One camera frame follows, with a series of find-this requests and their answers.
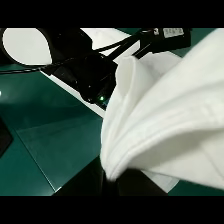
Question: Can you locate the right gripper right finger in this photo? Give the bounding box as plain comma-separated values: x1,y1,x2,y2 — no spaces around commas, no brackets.
116,168,168,197

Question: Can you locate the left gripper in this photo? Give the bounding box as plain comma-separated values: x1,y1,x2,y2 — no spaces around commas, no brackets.
74,52,118,104

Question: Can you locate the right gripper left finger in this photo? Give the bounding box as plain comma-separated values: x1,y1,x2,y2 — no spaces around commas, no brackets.
54,156,118,197

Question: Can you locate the white T-shirt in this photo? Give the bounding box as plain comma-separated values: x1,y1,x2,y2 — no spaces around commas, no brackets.
81,27,224,194

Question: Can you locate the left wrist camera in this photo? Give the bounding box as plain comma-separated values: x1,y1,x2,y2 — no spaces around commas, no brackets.
133,27,194,60

